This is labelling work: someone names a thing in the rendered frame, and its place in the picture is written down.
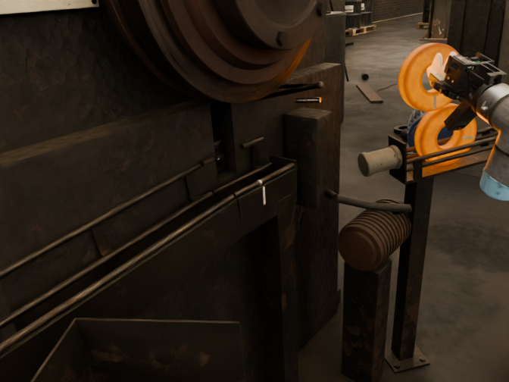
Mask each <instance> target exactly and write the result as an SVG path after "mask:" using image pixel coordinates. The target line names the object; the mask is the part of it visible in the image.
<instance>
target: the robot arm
mask: <svg viewBox="0 0 509 382"><path fill-rule="evenodd" d="M481 56H482V57H483V58H485V59H486V60H488V61H483V62H480V61H479V60H480V57H481ZM493 64H494V61H493V60H492V59H490V58H488V57H486V56H485V55H483V54H481V53H479V52H477V53H476V57H474V58H468V57H463V56H461V55H457V53H456V52H451V53H450V54H449V56H448V57H447V59H446V61H445V63H444V64H443V65H442V55H441V54H440V53H438V54H436V56H435V58H434V60H433V63H432V65H431V66H430V67H428V68H427V76H428V78H429V83H430V86H431V87H432V88H433V89H435V90H437V91H438V92H440V93H441V94H443V95H444V96H446V97H448V98H450V99H455V100H458V99H459V101H460V102H461V103H460V104H459V106H457V107H456V109H455V110H454V111H453V112H452V113H451V114H450V115H449V116H448V117H447V119H446V120H445V121H444V123H445V126H446V128H447V130H448V131H450V130H462V129H464V128H465V127H466V126H467V125H468V124H469V123H470V122H471V121H472V120H473V119H474V118H475V117H476V116H477V115H478V116H479V117H481V118H482V119H483V120H484V121H485V122H487V123H488V124H490V125H491V126H492V127H493V128H495V129H496V130H497V131H498V132H499V134H498V137H497V139H496V141H495V144H494V146H493V148H492V151H491V154H490V156H489V159H488V161H487V163H486V166H485V167H484V168H483V173H482V177H481V180H480V182H479V185H480V188H481V190H482V191H483V192H484V193H486V195H487V196H490V197H492V198H493V199H497V200H501V201H509V85H507V84H505V83H504V82H505V79H506V77H507V74H506V73H505V72H503V71H502V70H499V69H498V68H496V67H495V66H493Z"/></svg>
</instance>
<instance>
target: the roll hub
mask: <svg viewBox="0 0 509 382"><path fill-rule="evenodd" d="M212 1H213V3H214V6H215V8H216V9H217V12H218V14H219V15H220V18H221V19H222V21H223V22H224V24H225V25H226V27H227V28H228V29H229V31H230V32H231V33H232V34H233V35H234V36H235V37H236V38H237V39H238V40H240V41H241V42H243V43H245V44H246V45H248V46H250V47H252V48H255V49H268V50H290V49H294V48H296V47H298V46H300V45H301V44H303V43H304V42H306V41H307V40H308V39H309V38H310V37H311V35H312V34H313V33H314V31H315V30H316V29H317V27H318V26H319V24H320V22H321V21H322V19H323V16H319V15H318V13H317V6H318V3H319V2H326V5H327V6H328V4H329V0H212ZM283 30H286V32H287V34H288V36H289V39H288V42H287V45H283V46H279V45H278V42H277V40H276V37H277V34H278V32H279V31H283Z"/></svg>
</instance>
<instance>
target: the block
mask: <svg viewBox="0 0 509 382"><path fill-rule="evenodd" d="M284 120H285V141H286V158H289V159H293V160H296V163H297V167H298V170H297V203H296V205H301V206H304V207H307V208H311V209H313V210H317V209H320V208H322V207H323V206H324V205H326V204H327V203H329V202H331V201H332V200H330V199H328V198H327V197H325V195H324V192H325V190H326V189H330V190H331V191H333V138H334V114H333V112H331V111H327V110H321V109H315V108H305V107H302V108H299V109H296V110H294V111H290V112H288V113H286V114H285V117H284Z"/></svg>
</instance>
